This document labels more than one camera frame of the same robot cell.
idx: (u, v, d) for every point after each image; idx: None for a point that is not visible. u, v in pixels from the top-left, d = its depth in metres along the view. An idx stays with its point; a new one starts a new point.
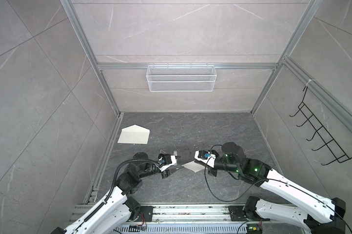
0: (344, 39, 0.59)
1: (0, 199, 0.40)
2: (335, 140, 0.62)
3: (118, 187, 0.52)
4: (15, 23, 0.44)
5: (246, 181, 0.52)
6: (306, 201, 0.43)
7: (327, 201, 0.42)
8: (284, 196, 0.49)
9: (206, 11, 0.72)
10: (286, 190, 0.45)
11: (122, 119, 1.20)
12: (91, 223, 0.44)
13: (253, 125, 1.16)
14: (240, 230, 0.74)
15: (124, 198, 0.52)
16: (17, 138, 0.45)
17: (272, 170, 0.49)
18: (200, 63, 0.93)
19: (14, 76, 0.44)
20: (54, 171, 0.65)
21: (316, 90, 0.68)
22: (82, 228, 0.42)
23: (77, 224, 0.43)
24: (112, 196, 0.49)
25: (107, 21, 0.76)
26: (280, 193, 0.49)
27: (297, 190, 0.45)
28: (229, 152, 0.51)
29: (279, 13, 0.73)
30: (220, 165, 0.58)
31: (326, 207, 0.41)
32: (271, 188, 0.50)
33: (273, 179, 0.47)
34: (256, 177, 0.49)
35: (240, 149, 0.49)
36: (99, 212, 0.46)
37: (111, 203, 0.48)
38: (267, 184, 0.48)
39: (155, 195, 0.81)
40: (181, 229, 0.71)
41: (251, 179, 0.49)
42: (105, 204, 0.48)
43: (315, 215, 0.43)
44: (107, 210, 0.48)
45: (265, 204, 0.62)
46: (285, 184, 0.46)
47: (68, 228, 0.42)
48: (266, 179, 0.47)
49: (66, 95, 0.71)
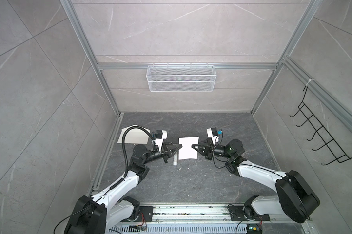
0: (344, 38, 0.59)
1: (0, 199, 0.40)
2: (335, 140, 0.62)
3: (131, 170, 0.59)
4: (15, 23, 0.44)
5: (227, 168, 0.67)
6: (264, 174, 0.52)
7: (279, 172, 0.50)
8: (253, 176, 0.58)
9: (206, 11, 0.72)
10: (250, 168, 0.58)
11: (122, 119, 1.20)
12: (115, 193, 0.48)
13: (253, 125, 1.16)
14: (239, 230, 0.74)
15: (136, 180, 0.58)
16: (17, 138, 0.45)
17: (244, 159, 0.65)
18: (200, 63, 0.93)
19: (14, 76, 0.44)
20: (54, 171, 0.65)
21: (317, 90, 0.67)
22: (107, 196, 0.46)
23: (103, 192, 0.47)
24: (127, 177, 0.55)
25: (107, 21, 0.76)
26: (249, 175, 0.60)
27: (259, 168, 0.56)
28: (234, 148, 0.61)
29: (279, 13, 0.73)
30: (218, 151, 0.68)
31: (276, 175, 0.49)
32: (246, 174, 0.61)
33: (244, 164, 0.61)
34: (234, 167, 0.66)
35: (243, 151, 0.61)
36: (119, 186, 0.50)
37: (129, 180, 0.55)
38: (241, 169, 0.62)
39: (155, 195, 0.81)
40: (181, 229, 0.71)
41: (231, 169, 0.66)
42: (124, 180, 0.53)
43: (273, 185, 0.49)
44: (126, 186, 0.53)
45: (259, 198, 0.63)
46: (251, 165, 0.59)
47: (94, 195, 0.45)
48: (239, 164, 0.63)
49: (66, 95, 0.71)
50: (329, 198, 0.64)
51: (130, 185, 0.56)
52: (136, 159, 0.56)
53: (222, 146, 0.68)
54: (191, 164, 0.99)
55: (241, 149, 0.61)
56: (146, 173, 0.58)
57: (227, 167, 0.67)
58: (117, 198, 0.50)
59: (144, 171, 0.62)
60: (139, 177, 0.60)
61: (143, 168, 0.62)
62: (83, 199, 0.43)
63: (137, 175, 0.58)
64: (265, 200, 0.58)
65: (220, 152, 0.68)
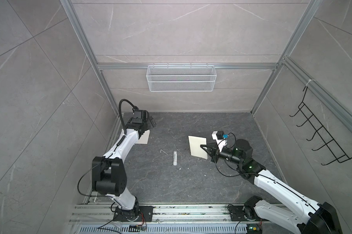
0: (344, 39, 0.59)
1: (0, 199, 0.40)
2: (335, 140, 0.62)
3: (129, 128, 0.61)
4: (15, 23, 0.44)
5: (242, 175, 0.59)
6: (289, 197, 0.47)
7: (311, 201, 0.44)
8: (274, 193, 0.52)
9: (206, 11, 0.72)
10: (273, 185, 0.51)
11: (122, 119, 1.20)
12: (123, 147, 0.52)
13: (253, 125, 1.16)
14: (238, 230, 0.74)
15: (137, 135, 0.62)
16: (17, 138, 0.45)
17: (266, 170, 0.56)
18: (200, 63, 0.93)
19: (14, 76, 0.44)
20: (54, 171, 0.65)
21: (317, 90, 0.67)
22: (118, 151, 0.50)
23: (112, 149, 0.50)
24: (128, 134, 0.58)
25: (107, 21, 0.76)
26: (267, 189, 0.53)
27: (284, 188, 0.49)
28: (240, 147, 0.57)
29: (279, 13, 0.73)
30: (225, 155, 0.65)
31: (308, 205, 0.43)
32: (264, 186, 0.54)
33: (264, 176, 0.54)
34: (249, 174, 0.58)
35: (250, 150, 0.56)
36: (125, 142, 0.54)
37: (130, 135, 0.57)
38: (258, 180, 0.55)
39: (155, 195, 0.81)
40: (181, 229, 0.71)
41: (245, 175, 0.58)
42: (126, 136, 0.56)
43: (299, 215, 0.45)
44: (130, 141, 0.57)
45: (265, 204, 0.62)
46: (273, 181, 0.51)
47: (106, 152, 0.49)
48: (256, 174, 0.55)
49: (66, 95, 0.71)
50: (329, 198, 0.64)
51: (133, 140, 0.60)
52: (140, 113, 0.68)
53: (229, 149, 0.65)
54: (191, 164, 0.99)
55: (249, 148, 0.56)
56: (144, 129, 0.68)
57: (242, 175, 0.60)
58: (126, 151, 0.53)
59: (142, 128, 0.66)
60: (138, 132, 0.63)
61: (140, 124, 0.64)
62: (97, 159, 0.46)
63: (136, 130, 0.61)
64: (273, 211, 0.57)
65: (227, 157, 0.65)
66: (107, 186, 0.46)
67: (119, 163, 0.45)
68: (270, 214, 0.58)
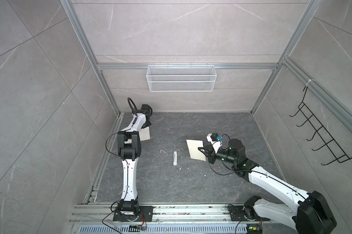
0: (344, 39, 0.59)
1: (0, 199, 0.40)
2: (335, 140, 0.62)
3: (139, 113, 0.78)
4: (15, 24, 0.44)
5: (237, 174, 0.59)
6: (281, 189, 0.48)
7: (301, 190, 0.46)
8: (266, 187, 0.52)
9: (206, 11, 0.72)
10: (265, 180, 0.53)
11: (122, 119, 1.20)
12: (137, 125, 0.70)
13: (253, 125, 1.16)
14: (238, 230, 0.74)
15: (145, 117, 0.81)
16: (17, 138, 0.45)
17: (259, 166, 0.58)
18: (200, 63, 0.93)
19: (14, 76, 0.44)
20: (54, 171, 0.65)
21: (316, 90, 0.68)
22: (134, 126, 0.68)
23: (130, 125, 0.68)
24: (139, 116, 0.76)
25: (107, 21, 0.76)
26: (261, 184, 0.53)
27: (276, 181, 0.51)
28: (233, 146, 0.61)
29: (279, 13, 0.73)
30: (221, 156, 0.69)
31: (297, 195, 0.45)
32: (257, 182, 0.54)
33: (257, 171, 0.56)
34: (244, 171, 0.60)
35: (243, 148, 0.59)
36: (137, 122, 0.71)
37: (141, 117, 0.75)
38: (251, 176, 0.58)
39: (155, 195, 0.81)
40: (181, 229, 0.71)
41: (241, 173, 0.61)
42: (138, 117, 0.75)
43: (290, 204, 0.46)
44: (141, 120, 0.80)
45: (264, 202, 0.62)
46: (265, 175, 0.54)
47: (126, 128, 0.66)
48: (249, 170, 0.58)
49: (66, 95, 0.71)
50: (329, 198, 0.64)
51: (143, 121, 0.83)
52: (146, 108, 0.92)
53: (225, 150, 0.68)
54: (191, 164, 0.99)
55: (242, 146, 0.60)
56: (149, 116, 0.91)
57: (237, 174, 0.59)
58: (138, 128, 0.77)
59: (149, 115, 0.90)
60: (146, 116, 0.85)
61: (146, 110, 0.82)
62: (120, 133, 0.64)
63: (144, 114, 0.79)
64: (271, 207, 0.57)
65: (223, 157, 0.69)
66: (130, 151, 0.65)
67: (137, 134, 0.64)
68: (268, 211, 0.58)
